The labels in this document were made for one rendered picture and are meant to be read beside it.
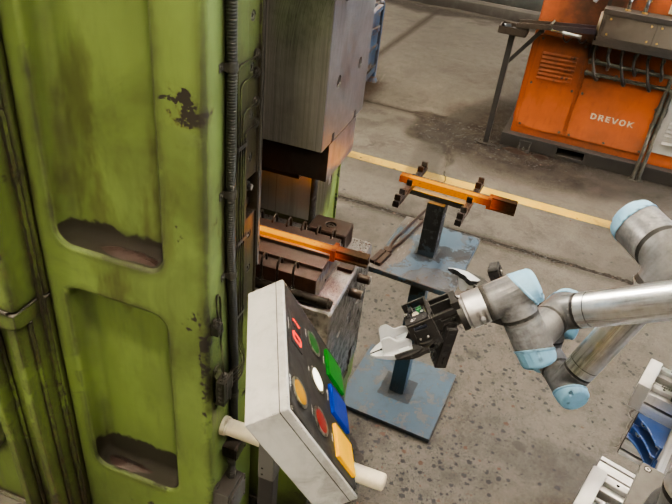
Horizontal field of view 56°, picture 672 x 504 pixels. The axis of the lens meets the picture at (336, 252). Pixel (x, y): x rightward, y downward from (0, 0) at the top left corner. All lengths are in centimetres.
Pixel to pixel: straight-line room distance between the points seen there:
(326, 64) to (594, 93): 385
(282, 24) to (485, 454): 185
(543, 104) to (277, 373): 423
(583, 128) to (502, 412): 284
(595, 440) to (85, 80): 231
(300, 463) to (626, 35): 408
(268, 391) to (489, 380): 195
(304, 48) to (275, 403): 70
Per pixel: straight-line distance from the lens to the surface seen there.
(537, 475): 265
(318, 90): 135
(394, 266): 219
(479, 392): 286
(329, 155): 146
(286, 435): 107
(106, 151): 142
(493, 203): 215
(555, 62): 501
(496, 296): 127
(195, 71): 116
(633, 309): 132
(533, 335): 130
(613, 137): 515
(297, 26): 133
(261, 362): 113
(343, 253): 170
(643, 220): 159
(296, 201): 197
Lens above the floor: 197
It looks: 34 degrees down
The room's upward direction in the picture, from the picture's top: 7 degrees clockwise
